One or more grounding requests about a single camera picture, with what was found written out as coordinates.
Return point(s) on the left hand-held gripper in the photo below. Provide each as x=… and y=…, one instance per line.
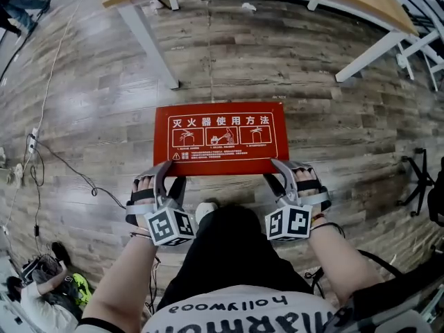
x=170, y=227

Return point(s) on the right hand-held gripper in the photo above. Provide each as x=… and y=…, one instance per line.
x=288, y=222

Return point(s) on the red fire extinguisher box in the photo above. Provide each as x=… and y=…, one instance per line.
x=222, y=166

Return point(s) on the person's right forearm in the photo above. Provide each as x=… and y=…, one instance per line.
x=333, y=255

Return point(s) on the person's left forearm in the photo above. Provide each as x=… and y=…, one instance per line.
x=121, y=272

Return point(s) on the person's right hand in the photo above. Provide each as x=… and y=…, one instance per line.
x=305, y=179

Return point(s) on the person's left hand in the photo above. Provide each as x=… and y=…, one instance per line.
x=144, y=185

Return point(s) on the person's white shoe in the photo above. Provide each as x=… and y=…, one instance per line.
x=206, y=211

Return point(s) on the person's black trousers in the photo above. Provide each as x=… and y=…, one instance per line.
x=229, y=255

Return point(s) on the neon green shoe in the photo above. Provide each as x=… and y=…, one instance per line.
x=81, y=286

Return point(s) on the person's white printed shirt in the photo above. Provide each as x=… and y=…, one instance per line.
x=225, y=317

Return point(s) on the white power strip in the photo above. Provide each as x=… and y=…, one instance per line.
x=33, y=139

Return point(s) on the black neck-mounted phone holder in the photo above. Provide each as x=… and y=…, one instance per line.
x=392, y=293

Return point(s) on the beige crumpled rag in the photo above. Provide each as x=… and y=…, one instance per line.
x=15, y=173

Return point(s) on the white paper scrap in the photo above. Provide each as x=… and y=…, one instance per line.
x=249, y=6

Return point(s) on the wooden table with white legs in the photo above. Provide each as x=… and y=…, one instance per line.
x=374, y=2

